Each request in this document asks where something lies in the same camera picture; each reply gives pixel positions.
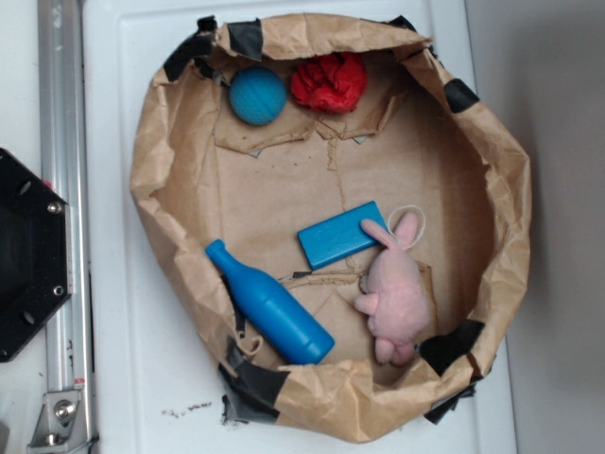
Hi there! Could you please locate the metal corner bracket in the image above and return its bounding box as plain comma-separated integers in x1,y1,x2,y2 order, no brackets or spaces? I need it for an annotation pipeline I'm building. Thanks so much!
26,390,87,453

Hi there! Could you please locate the brown paper bag enclosure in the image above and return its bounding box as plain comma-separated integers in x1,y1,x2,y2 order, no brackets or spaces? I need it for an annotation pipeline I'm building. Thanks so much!
130,13,531,443

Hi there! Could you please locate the aluminium frame rail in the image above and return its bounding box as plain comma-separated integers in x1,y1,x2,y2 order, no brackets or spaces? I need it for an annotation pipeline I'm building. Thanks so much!
37,1,98,453

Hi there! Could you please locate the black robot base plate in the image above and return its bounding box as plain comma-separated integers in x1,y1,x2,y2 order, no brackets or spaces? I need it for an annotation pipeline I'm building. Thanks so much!
0,148,71,363

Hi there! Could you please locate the red crumpled paper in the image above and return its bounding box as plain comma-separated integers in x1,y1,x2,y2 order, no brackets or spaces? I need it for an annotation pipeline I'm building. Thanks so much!
290,52,369,114

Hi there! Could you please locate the blue textured ball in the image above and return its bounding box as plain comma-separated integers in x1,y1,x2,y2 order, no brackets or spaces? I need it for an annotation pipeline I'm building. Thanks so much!
229,66,286,126

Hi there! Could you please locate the pink plush bunny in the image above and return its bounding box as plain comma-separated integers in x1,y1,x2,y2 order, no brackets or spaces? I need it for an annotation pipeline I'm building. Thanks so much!
354,205,431,366

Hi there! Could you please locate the white tray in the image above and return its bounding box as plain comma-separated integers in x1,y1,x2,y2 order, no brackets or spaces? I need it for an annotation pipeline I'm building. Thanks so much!
82,1,516,453

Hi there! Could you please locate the blue plastic bottle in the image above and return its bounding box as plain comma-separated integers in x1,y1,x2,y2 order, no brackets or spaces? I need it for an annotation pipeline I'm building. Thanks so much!
205,239,336,365

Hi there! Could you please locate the blue rectangular block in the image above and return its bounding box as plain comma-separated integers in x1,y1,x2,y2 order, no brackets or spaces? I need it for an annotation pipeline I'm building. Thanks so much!
297,201,387,271

